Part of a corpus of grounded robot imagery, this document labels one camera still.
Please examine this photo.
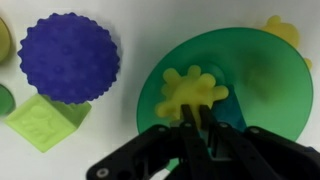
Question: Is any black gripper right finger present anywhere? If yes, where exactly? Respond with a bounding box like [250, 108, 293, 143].
[199, 105, 267, 180]

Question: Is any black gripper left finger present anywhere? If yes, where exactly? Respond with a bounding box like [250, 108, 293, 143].
[180, 105, 214, 180]

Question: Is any yellow spiky toy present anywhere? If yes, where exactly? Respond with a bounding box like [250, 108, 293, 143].
[155, 65, 229, 128]

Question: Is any green translucent bowl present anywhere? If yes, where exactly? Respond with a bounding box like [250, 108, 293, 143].
[137, 28, 313, 140]

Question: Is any yellow toy block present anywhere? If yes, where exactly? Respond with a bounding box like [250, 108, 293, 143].
[259, 15, 312, 70]

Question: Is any lime green cube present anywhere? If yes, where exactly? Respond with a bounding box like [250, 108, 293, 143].
[5, 94, 92, 152]

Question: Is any dark blue bumpy ball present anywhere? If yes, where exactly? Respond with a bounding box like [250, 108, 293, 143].
[18, 13, 120, 104]

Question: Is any small green cup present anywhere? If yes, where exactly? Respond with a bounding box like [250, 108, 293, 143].
[0, 84, 16, 116]

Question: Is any yellow cup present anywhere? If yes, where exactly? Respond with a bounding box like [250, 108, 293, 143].
[0, 18, 11, 62]

